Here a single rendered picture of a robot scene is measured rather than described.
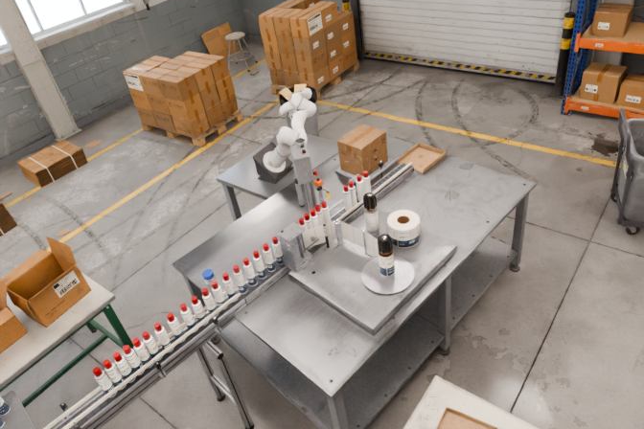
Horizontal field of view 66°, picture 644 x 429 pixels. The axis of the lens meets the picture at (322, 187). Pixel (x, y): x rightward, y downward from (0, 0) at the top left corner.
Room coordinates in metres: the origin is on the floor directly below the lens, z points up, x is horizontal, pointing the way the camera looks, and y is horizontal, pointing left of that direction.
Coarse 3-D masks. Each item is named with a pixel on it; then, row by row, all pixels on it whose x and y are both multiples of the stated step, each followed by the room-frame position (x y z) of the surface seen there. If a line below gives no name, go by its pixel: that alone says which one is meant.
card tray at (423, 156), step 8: (416, 144) 3.42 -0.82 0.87; (424, 144) 3.40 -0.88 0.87; (408, 152) 3.35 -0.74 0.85; (416, 152) 3.34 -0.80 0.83; (424, 152) 3.32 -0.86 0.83; (432, 152) 3.30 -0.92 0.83; (440, 152) 3.27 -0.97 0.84; (400, 160) 3.27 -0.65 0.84; (408, 160) 3.25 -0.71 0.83; (416, 160) 3.24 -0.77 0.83; (424, 160) 3.22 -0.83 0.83; (432, 160) 3.20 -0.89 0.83; (416, 168) 3.13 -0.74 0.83; (424, 168) 3.11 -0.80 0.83
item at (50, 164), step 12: (60, 144) 5.97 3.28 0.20; (72, 144) 5.92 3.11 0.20; (36, 156) 5.73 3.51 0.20; (48, 156) 5.68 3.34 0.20; (60, 156) 5.61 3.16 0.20; (72, 156) 5.61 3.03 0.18; (84, 156) 5.71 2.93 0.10; (24, 168) 5.50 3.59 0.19; (36, 168) 5.42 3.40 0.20; (48, 168) 5.39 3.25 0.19; (60, 168) 5.48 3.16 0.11; (72, 168) 5.57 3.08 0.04; (36, 180) 5.33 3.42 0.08; (48, 180) 5.35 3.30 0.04
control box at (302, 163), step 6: (294, 150) 2.62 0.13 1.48; (300, 150) 2.60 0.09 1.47; (306, 150) 2.59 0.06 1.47; (294, 156) 2.55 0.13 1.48; (300, 156) 2.54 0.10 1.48; (306, 156) 2.53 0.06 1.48; (294, 162) 2.52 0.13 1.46; (300, 162) 2.52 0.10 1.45; (306, 162) 2.52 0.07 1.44; (294, 168) 2.65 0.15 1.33; (300, 168) 2.52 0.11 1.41; (306, 168) 2.52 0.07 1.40; (300, 174) 2.52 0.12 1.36; (306, 174) 2.52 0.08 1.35; (312, 174) 2.53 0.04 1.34; (300, 180) 2.52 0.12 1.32; (306, 180) 2.52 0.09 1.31; (312, 180) 2.52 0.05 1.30
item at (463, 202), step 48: (288, 192) 3.10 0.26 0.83; (336, 192) 2.99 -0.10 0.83; (432, 192) 2.79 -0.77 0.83; (480, 192) 2.70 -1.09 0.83; (528, 192) 2.63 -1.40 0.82; (240, 240) 2.63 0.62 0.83; (480, 240) 2.23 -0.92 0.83; (288, 288) 2.11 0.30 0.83; (432, 288) 1.92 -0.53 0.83; (288, 336) 1.76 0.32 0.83; (336, 336) 1.70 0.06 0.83; (384, 336) 1.65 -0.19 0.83; (336, 384) 1.42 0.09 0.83
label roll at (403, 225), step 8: (392, 216) 2.38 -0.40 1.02; (400, 216) 2.36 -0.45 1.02; (408, 216) 2.35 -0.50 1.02; (416, 216) 2.34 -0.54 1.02; (392, 224) 2.30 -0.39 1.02; (400, 224) 2.29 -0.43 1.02; (408, 224) 2.28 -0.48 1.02; (416, 224) 2.27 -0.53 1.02; (392, 232) 2.27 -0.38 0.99; (400, 232) 2.24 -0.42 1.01; (408, 232) 2.23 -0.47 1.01; (416, 232) 2.25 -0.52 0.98; (392, 240) 2.28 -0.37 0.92; (400, 240) 2.24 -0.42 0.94; (408, 240) 2.23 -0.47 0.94; (416, 240) 2.25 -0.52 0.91
